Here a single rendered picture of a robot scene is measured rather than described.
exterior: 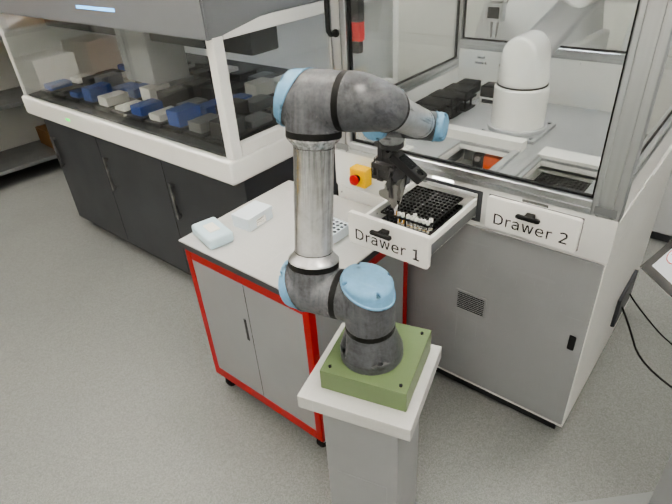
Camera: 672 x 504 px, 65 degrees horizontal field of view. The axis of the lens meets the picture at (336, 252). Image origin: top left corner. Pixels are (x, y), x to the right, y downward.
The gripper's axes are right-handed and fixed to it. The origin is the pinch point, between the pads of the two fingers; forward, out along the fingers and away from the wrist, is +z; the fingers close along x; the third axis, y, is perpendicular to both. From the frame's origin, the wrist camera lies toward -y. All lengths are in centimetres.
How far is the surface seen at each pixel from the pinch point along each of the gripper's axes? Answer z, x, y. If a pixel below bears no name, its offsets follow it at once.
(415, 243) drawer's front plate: 4.1, 10.8, -13.3
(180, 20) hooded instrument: -48, 2, 90
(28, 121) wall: 62, -50, 415
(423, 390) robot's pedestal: 18, 46, -38
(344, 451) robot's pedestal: 39, 59, -23
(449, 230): 6.7, -4.8, -16.0
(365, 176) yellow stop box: 4.8, -19.0, 26.3
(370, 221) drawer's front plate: 1.8, 10.8, 2.6
